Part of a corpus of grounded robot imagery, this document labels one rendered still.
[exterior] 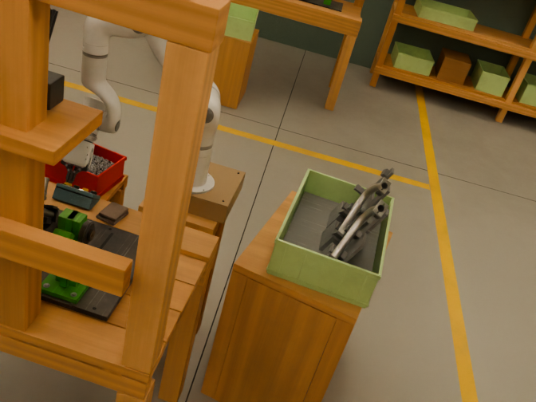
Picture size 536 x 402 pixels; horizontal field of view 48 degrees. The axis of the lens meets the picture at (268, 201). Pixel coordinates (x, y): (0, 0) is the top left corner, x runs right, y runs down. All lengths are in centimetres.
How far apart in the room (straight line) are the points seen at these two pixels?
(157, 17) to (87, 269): 66
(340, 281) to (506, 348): 178
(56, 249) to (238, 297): 106
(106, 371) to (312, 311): 86
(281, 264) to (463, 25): 489
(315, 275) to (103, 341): 86
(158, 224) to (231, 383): 145
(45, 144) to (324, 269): 121
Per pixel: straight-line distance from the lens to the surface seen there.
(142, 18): 126
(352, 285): 230
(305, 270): 230
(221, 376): 278
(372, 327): 353
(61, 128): 152
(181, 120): 130
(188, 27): 123
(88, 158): 237
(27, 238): 159
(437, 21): 677
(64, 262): 158
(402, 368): 339
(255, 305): 243
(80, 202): 233
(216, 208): 242
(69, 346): 186
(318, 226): 260
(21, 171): 155
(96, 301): 196
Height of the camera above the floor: 227
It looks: 32 degrees down
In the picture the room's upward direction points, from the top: 16 degrees clockwise
